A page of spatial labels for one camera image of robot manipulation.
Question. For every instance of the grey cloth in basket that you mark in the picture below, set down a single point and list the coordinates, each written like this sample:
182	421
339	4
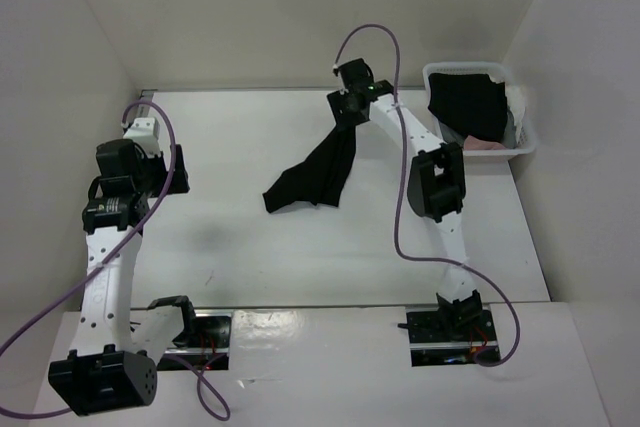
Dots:
509	139

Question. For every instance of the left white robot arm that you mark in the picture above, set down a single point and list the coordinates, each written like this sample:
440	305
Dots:
112	365

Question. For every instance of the white cloth in basket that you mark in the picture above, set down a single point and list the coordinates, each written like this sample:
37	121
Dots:
516	99

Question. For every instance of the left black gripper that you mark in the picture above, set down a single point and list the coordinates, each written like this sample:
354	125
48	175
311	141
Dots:
158	162

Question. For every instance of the black skirt in basket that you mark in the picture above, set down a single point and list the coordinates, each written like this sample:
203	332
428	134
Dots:
471	104

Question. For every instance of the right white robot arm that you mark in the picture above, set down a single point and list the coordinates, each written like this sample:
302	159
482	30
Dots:
432	182

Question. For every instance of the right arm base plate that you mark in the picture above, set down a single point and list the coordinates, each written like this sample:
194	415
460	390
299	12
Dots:
432	343

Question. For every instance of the pink cloth in basket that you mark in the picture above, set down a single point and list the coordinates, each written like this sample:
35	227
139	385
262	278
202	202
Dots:
472	143

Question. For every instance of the black skirt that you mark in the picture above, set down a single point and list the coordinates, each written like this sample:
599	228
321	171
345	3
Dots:
320	178
471	104

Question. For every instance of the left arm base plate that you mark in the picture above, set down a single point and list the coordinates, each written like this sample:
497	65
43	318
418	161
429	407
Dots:
206	346

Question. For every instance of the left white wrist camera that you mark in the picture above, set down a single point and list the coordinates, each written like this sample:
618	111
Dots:
144	131

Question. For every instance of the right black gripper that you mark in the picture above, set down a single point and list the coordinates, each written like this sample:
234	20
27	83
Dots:
336	100

